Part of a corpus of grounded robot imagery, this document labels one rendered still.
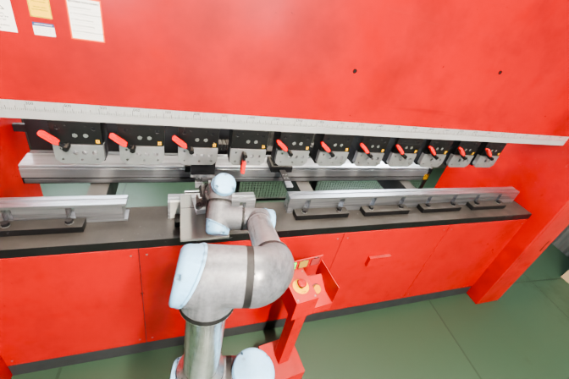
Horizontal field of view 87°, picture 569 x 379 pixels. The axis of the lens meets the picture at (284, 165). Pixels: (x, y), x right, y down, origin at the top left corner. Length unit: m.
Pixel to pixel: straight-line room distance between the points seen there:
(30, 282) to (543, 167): 2.84
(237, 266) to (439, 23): 1.18
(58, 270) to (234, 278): 1.05
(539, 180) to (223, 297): 2.31
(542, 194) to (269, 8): 2.12
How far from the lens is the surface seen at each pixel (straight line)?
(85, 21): 1.10
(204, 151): 1.22
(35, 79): 1.19
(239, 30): 1.08
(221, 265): 0.58
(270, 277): 0.59
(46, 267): 1.52
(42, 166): 1.68
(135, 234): 1.40
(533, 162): 2.61
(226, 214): 0.96
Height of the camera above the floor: 1.86
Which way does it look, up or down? 31 degrees down
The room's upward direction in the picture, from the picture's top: 13 degrees clockwise
